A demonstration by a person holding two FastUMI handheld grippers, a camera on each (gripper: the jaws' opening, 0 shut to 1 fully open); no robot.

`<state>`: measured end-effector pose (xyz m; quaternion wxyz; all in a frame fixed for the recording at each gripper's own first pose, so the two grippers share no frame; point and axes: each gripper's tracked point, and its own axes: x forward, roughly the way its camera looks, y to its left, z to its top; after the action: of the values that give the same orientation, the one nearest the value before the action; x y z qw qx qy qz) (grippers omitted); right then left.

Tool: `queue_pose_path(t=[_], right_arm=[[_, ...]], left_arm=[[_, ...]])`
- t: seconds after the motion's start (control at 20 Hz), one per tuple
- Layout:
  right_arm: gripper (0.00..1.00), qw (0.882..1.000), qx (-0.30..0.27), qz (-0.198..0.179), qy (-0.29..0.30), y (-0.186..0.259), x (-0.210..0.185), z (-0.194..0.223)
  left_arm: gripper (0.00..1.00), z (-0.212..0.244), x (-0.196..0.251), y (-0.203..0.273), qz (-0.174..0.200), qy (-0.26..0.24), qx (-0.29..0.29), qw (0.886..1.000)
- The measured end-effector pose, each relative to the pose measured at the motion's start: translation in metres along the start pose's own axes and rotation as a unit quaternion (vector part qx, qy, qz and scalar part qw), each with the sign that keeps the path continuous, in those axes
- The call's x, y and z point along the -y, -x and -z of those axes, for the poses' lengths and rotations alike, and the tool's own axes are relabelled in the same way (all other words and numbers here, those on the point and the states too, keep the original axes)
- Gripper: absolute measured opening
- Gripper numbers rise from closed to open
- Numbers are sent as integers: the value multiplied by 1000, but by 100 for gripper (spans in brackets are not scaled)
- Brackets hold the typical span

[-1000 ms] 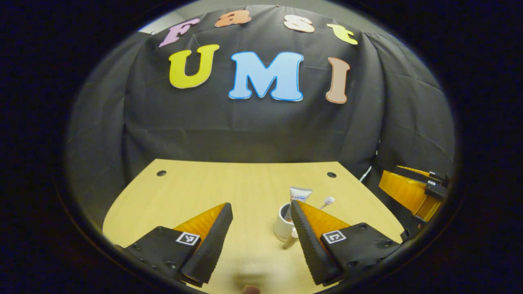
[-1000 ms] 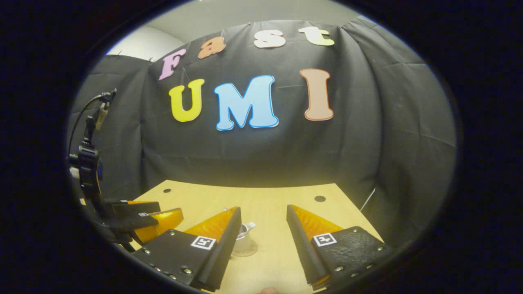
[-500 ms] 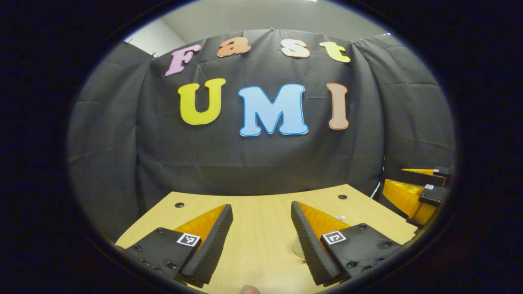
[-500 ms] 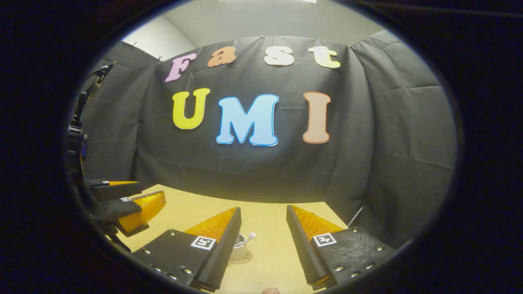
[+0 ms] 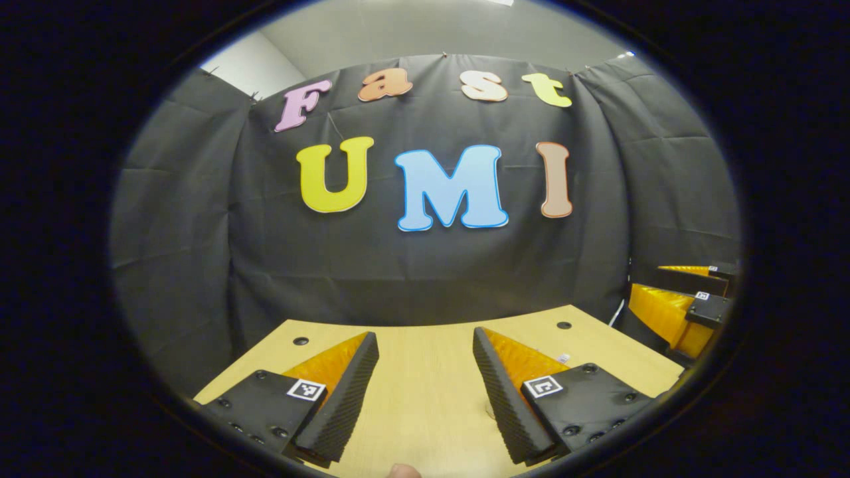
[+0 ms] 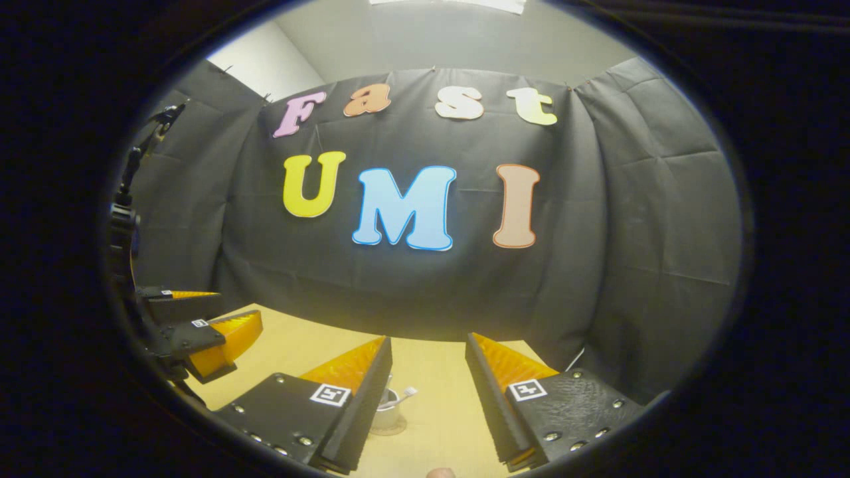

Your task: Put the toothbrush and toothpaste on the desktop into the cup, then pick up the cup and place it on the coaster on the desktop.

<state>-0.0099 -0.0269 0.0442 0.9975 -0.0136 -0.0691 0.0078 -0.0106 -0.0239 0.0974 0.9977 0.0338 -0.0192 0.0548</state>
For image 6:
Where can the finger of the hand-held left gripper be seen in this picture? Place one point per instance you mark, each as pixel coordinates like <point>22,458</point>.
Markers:
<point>186,309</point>
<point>192,338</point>

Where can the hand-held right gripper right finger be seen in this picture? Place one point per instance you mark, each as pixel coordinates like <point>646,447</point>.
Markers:
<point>491,405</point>

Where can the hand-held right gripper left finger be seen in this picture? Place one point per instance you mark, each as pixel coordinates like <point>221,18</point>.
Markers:
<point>365,405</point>

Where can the white cup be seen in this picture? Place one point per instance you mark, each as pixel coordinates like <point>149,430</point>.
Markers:
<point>386,416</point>

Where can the round cork coaster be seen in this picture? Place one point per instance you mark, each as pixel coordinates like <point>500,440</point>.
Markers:
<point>398,429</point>

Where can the white toothbrush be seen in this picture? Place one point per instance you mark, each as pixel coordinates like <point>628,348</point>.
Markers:
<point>408,392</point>

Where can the wooden desktop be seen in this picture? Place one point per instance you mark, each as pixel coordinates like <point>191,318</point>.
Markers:
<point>431,372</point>

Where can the black backdrop cloth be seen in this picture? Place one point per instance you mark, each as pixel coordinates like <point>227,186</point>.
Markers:
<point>465,285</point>

